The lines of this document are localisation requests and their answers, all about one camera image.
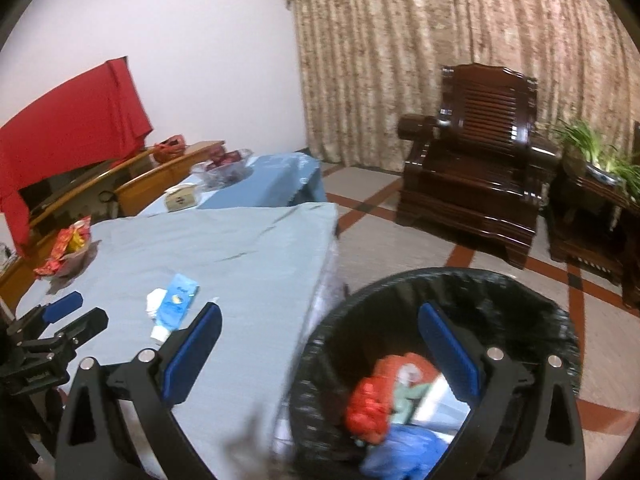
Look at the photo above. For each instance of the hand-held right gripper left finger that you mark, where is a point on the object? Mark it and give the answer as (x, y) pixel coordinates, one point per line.
(192, 360)

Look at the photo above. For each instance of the grey tablecloth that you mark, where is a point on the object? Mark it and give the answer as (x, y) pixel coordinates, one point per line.
(200, 245)

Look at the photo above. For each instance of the red plastic bag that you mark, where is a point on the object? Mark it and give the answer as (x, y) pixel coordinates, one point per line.
(367, 407)

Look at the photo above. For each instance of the blue tablecloth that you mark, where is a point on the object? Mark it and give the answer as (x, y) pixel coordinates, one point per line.
(265, 185)

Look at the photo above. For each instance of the dark wooden side table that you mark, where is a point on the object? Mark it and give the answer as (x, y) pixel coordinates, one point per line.
(590, 230)

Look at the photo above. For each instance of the black television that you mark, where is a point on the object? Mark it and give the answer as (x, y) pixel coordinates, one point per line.
(65, 182)

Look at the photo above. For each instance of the blue and white plant pot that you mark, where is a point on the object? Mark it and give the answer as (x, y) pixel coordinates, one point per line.
(605, 175)

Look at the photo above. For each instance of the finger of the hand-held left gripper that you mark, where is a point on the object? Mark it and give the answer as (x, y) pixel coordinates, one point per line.
(62, 306)
(90, 322)

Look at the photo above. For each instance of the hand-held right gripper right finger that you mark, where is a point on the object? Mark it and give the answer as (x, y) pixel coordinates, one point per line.
(450, 355)

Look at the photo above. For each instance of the blue squeeze tube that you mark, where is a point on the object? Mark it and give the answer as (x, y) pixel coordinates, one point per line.
(175, 305)

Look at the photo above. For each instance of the dark wooden armchair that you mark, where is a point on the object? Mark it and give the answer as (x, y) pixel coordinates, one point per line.
(475, 175)

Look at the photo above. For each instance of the blue plastic bag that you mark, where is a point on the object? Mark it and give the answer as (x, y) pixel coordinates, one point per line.
(405, 452)

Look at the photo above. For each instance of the red cloth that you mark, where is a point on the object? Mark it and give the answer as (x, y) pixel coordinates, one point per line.
(65, 120)

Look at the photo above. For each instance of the white crumpled tissue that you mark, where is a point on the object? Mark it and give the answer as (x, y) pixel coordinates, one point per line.
(155, 301)

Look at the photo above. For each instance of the green potted plant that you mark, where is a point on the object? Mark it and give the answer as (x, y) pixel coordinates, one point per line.
(585, 140)

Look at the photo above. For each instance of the glass fruit bowl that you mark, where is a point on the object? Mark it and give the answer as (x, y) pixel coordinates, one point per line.
(220, 175)

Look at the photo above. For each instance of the trash bin with black liner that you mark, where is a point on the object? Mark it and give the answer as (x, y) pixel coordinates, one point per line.
(360, 320)

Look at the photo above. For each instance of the orange mesh bag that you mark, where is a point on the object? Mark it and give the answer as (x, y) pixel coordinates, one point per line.
(390, 365)

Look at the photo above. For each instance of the glass snack bowl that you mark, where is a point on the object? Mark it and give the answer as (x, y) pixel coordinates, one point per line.
(80, 262)

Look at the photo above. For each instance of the beige tissue box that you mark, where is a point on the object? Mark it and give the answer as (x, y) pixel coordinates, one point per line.
(181, 199)

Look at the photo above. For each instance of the red apple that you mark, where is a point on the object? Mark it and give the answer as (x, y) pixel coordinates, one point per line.
(219, 161)
(236, 158)

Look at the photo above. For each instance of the beige patterned curtain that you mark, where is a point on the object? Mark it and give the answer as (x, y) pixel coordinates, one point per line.
(400, 35)

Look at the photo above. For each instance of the green cloth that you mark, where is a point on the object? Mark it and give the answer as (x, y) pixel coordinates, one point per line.
(405, 400)

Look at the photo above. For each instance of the red bag on cabinet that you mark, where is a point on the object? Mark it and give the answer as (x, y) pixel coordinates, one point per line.
(169, 149)

